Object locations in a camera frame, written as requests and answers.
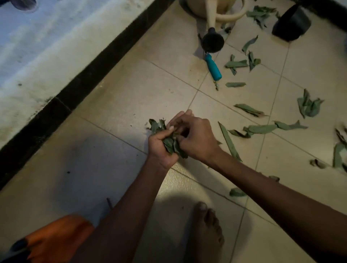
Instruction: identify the beige plastic watering can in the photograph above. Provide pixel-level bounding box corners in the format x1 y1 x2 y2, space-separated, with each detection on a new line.
186 0 249 53

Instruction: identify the small black plastic pot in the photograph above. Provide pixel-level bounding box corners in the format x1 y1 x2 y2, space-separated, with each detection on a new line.
272 4 312 42

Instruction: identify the narrow teal handled trowel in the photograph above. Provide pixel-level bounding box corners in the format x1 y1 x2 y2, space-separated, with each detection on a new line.
198 34 223 91

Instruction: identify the black metal railing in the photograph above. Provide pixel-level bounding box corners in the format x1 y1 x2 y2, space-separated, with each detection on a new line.
0 0 37 12

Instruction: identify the grey glove packaging card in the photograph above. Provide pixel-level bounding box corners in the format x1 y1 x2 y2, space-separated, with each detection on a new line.
91 198 114 227

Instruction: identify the person's right forearm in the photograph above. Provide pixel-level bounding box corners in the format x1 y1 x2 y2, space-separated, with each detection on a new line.
207 149 347 263

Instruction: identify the person's left forearm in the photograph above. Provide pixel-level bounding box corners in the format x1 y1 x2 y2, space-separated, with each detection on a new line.
70 160 179 263

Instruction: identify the orange black work glove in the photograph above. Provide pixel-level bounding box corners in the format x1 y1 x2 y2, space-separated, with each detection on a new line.
0 215 95 263

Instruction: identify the person's right hand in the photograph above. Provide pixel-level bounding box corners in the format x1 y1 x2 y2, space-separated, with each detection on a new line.
167 113 223 166

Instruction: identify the person's left hand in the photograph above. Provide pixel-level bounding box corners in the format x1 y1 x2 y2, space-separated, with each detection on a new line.
147 109 194 171

